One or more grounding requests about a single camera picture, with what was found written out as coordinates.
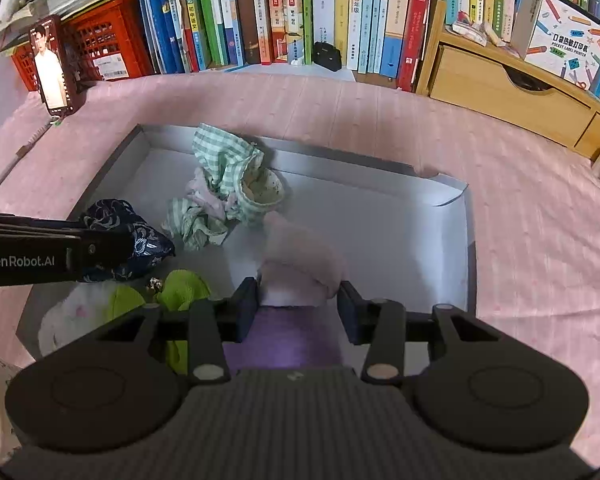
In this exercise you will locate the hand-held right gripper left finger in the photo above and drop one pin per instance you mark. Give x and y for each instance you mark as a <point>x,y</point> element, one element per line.
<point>246,310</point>

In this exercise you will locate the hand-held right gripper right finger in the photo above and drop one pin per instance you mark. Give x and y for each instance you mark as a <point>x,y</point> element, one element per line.
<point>350,312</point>

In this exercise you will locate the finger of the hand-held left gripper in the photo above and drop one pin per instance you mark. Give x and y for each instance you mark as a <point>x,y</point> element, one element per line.
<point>105,252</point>

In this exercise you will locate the dark blue patterned cloth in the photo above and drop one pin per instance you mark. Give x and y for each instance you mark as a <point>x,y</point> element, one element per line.
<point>150,250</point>

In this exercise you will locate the pink and green cloth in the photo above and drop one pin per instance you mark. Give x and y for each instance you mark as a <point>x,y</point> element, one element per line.
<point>180,290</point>

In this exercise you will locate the pink fluffy cloth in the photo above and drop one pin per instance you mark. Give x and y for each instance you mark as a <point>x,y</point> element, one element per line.
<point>300,255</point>

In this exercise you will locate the white cardboard box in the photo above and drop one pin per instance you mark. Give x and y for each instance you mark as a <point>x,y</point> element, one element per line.
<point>380,240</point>

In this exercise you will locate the purple cloth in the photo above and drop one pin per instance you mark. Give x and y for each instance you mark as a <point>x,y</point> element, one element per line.
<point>285,340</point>

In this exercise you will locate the pale pink small cloth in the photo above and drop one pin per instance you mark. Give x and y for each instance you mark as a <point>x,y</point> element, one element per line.
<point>207,195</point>

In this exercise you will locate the green checked cloth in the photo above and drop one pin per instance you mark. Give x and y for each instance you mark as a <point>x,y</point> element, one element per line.
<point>220,160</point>

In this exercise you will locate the red plastic crate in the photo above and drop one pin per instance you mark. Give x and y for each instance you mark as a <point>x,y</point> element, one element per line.
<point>105,40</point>
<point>25,67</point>

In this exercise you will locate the pink tablecloth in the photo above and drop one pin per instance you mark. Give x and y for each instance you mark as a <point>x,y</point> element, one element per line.
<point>530,260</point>

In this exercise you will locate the smartphone with lit screen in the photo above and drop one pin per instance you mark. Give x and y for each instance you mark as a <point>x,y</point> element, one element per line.
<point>52,67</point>

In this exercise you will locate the small black bag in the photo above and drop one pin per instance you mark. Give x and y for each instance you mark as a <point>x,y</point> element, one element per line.
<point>327,56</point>

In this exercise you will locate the wooden desk organizer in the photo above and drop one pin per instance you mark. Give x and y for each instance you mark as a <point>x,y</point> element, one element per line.
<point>505,85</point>

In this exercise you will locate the white pencil print box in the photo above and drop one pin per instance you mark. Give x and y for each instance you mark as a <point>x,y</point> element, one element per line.
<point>562,40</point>

